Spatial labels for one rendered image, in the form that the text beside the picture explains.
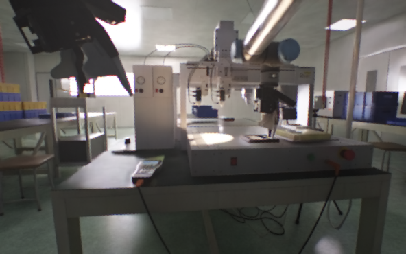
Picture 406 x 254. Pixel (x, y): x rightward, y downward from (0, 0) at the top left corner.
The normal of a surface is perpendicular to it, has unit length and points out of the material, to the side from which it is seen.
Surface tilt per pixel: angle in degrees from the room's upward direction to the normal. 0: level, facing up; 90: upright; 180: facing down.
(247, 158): 90
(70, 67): 124
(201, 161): 90
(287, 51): 90
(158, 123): 90
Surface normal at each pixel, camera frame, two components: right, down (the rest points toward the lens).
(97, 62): 0.61, -0.37
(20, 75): 0.12, 0.12
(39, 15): 0.84, 0.12
